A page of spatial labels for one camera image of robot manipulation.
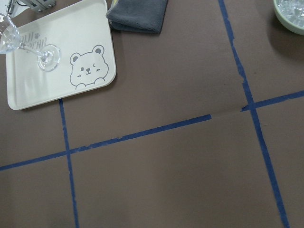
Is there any green bowl of ice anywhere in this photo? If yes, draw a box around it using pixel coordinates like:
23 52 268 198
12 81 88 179
273 0 304 36

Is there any cream bear tray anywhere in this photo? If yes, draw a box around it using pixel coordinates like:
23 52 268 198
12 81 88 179
6 0 116 110

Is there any grey folded cloth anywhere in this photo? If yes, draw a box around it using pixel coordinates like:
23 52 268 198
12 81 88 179
106 0 168 34

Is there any clear wine glass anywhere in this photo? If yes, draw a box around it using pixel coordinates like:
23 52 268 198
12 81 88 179
0 14 61 72

